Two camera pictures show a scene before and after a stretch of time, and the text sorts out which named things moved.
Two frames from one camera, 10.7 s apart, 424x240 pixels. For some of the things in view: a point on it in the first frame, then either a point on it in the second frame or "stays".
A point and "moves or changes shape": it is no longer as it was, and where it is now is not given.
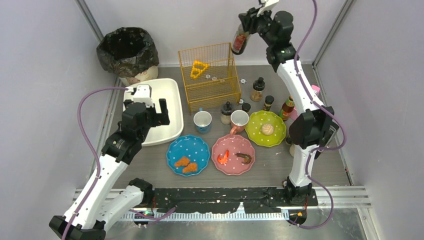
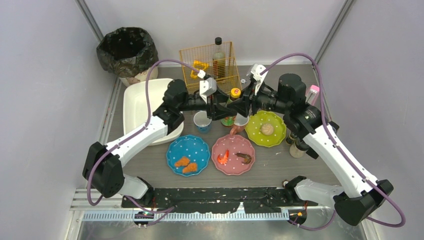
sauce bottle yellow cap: (287, 107) moves or changes shape
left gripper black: (155, 117) to (211, 108)
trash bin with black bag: (129, 53) stays
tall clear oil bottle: (240, 41) to (219, 59)
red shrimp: (223, 160) stays
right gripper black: (247, 19) to (248, 104)
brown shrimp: (247, 158) stays
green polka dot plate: (265, 128) stays
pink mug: (239, 119) stays
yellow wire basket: (209, 76) stays
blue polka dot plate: (195, 148) stays
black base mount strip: (222, 200) stays
